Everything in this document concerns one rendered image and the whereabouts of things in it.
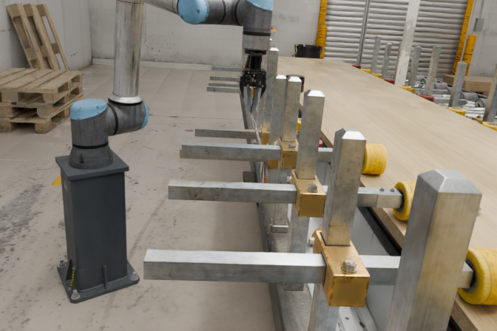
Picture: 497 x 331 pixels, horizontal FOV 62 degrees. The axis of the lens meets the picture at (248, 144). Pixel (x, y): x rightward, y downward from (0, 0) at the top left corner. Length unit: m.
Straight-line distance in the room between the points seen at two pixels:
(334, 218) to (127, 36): 1.41
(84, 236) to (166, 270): 1.41
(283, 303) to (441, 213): 0.64
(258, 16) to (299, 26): 7.88
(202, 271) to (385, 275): 0.26
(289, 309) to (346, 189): 0.41
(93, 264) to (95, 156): 0.51
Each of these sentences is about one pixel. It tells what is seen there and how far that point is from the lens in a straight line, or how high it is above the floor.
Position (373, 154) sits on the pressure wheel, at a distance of 1.09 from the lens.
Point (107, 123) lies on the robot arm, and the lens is 1.87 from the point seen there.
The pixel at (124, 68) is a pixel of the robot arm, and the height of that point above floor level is 1.02.
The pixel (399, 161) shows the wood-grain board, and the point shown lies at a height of 0.90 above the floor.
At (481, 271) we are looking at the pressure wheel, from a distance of 0.68.
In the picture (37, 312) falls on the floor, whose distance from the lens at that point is 2.11.
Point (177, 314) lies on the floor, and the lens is 1.98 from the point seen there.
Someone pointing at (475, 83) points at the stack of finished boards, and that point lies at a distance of 8.81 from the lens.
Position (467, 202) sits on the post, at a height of 1.17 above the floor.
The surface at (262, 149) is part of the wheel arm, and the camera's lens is 1.04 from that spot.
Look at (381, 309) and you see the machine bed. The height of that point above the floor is 0.67.
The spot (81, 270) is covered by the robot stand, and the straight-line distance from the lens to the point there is 2.07.
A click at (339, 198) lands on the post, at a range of 0.60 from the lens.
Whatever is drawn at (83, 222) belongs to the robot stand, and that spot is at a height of 0.37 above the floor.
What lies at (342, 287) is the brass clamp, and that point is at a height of 0.95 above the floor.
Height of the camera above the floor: 1.29
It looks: 18 degrees down
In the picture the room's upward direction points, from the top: 4 degrees clockwise
